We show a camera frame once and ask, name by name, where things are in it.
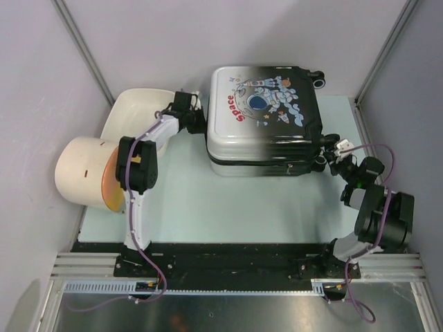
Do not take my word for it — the black white space suitcase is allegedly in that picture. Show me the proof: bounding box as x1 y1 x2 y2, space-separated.
206 66 326 176

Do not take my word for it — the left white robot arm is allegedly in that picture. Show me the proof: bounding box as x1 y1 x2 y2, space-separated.
116 91 206 251

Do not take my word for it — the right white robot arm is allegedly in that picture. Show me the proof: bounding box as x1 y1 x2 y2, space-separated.
319 134 415 277

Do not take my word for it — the cream oval tray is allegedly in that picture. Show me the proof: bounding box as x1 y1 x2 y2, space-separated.
100 89 174 142

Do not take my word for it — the cream cylindrical bucket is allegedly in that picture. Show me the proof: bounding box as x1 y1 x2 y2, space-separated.
55 137 118 211

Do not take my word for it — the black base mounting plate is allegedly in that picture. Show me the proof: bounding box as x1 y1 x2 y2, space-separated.
71 241 405 279

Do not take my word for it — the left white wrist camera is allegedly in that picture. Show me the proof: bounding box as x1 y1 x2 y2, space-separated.
190 91 202 111

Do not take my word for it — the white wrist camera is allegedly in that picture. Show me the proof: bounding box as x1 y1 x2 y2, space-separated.
190 91 202 111
333 138 354 163

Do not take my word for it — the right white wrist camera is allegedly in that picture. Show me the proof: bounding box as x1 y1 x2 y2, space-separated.
333 138 354 163

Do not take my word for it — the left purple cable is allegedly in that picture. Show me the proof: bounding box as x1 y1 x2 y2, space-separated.
65 110 169 312

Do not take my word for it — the aluminium frame rail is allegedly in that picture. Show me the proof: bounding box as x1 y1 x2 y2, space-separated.
51 252 426 283

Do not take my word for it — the grey slotted cable duct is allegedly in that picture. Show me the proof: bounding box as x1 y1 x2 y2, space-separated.
63 280 345 296

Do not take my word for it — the left aluminium corner post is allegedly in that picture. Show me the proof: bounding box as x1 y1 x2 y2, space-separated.
51 0 115 107

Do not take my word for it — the aluminium corner post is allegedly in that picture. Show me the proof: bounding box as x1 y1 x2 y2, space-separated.
51 0 115 107
354 0 422 106

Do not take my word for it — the right aluminium corner post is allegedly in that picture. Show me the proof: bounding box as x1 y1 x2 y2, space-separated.
354 0 422 106

